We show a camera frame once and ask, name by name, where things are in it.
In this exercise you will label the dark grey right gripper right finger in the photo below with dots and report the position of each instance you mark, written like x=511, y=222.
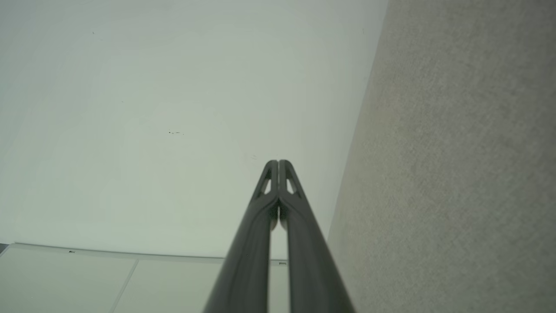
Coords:
x=310, y=261

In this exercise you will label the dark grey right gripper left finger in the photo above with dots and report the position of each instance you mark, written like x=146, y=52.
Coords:
x=249, y=261

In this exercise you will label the grey fabric sofa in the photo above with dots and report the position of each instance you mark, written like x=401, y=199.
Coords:
x=456, y=174

